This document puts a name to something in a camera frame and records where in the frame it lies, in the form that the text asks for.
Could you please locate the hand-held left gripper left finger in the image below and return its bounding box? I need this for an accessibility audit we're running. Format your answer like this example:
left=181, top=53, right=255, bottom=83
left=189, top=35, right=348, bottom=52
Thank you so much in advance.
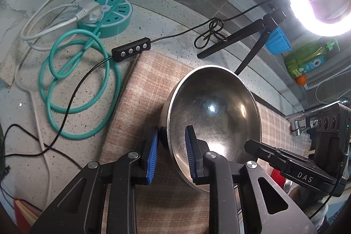
left=30, top=127, right=159, bottom=234

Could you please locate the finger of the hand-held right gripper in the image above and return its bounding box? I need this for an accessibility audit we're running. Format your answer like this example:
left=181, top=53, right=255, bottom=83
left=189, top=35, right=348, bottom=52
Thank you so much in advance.
left=244, top=140, right=291, bottom=171

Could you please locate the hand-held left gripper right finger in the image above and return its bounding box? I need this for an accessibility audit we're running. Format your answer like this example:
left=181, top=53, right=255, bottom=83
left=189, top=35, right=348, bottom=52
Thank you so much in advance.
left=185, top=126, right=319, bottom=234

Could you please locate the large steel bowl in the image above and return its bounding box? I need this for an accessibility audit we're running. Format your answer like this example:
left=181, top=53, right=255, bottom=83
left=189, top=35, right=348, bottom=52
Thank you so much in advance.
left=160, top=65, right=262, bottom=193

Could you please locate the chrome faucet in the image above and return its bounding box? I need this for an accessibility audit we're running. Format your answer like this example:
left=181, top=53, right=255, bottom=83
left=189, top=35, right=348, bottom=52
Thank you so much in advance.
left=285, top=98, right=351, bottom=137

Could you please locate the checked table cloth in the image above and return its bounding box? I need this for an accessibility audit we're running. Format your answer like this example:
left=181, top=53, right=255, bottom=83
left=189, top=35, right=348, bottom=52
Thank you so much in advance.
left=100, top=53, right=312, bottom=234

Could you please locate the green dish soap bottle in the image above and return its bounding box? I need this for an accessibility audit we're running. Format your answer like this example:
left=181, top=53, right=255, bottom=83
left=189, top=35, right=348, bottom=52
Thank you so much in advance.
left=284, top=39, right=340, bottom=78

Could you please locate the blue fluted cup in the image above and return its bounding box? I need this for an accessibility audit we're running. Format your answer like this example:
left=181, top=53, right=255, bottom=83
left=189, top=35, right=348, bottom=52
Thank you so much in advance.
left=265, top=27, right=292, bottom=55

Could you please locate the black tripod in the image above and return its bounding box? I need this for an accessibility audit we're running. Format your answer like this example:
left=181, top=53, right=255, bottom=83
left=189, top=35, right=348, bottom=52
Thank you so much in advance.
left=197, top=8, right=288, bottom=74

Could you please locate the red packet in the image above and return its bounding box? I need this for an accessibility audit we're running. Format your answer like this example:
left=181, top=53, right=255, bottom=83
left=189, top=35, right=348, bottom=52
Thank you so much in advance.
left=13, top=197, right=43, bottom=234

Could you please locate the round green power strip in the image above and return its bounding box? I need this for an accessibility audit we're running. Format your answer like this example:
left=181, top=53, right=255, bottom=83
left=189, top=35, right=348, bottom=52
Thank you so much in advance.
left=76, top=0, right=134, bottom=38

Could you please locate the white cable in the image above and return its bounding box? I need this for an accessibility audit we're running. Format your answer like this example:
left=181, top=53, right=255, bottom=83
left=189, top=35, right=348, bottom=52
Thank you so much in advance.
left=15, top=39, right=54, bottom=210

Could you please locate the black ring light cable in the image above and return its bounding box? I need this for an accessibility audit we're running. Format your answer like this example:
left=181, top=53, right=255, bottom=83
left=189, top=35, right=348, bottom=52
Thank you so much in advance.
left=0, top=0, right=288, bottom=160

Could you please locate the green power cable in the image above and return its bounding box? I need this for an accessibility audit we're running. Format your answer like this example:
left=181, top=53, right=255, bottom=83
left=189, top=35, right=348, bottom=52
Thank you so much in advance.
left=38, top=0, right=187, bottom=140

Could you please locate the white plug with cable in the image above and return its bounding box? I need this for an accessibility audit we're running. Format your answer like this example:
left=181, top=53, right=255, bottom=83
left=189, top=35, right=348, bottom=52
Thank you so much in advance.
left=20, top=0, right=103, bottom=52

